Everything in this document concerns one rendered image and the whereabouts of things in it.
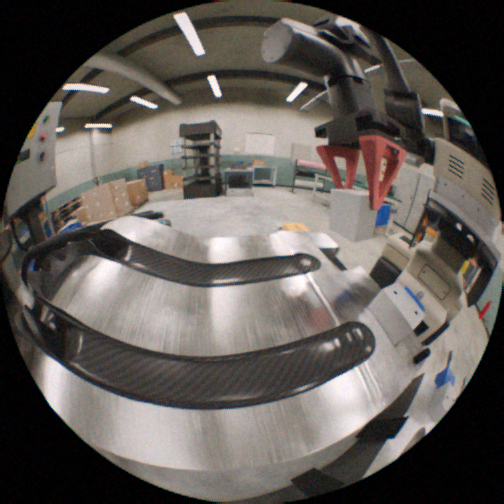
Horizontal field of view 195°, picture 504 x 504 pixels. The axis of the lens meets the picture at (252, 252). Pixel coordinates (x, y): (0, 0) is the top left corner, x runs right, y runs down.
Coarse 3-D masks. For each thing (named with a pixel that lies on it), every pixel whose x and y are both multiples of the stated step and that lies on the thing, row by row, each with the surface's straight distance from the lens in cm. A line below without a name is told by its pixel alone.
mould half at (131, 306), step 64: (192, 256) 19; (256, 256) 19; (320, 256) 21; (128, 320) 13; (192, 320) 13; (256, 320) 13; (320, 320) 14; (64, 384) 14; (384, 384) 15; (128, 448) 13; (192, 448) 12; (256, 448) 12; (320, 448) 13
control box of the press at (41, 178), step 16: (48, 112) 88; (32, 128) 82; (48, 128) 86; (32, 144) 80; (48, 144) 84; (32, 160) 78; (48, 160) 82; (16, 176) 75; (32, 176) 77; (48, 176) 80; (16, 192) 73; (32, 192) 76; (48, 192) 90; (16, 208) 72; (32, 208) 80; (32, 224) 79; (16, 240) 84; (32, 240) 83
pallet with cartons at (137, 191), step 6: (138, 180) 494; (144, 180) 517; (132, 186) 454; (138, 186) 478; (144, 186) 513; (132, 192) 458; (138, 192) 475; (144, 192) 506; (132, 198) 462; (138, 198) 472; (144, 198) 502; (132, 204) 467; (138, 204) 467
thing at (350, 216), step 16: (336, 192) 19; (352, 192) 18; (336, 208) 20; (352, 208) 18; (368, 208) 18; (384, 208) 22; (336, 224) 20; (352, 224) 18; (368, 224) 19; (384, 224) 23; (352, 240) 18
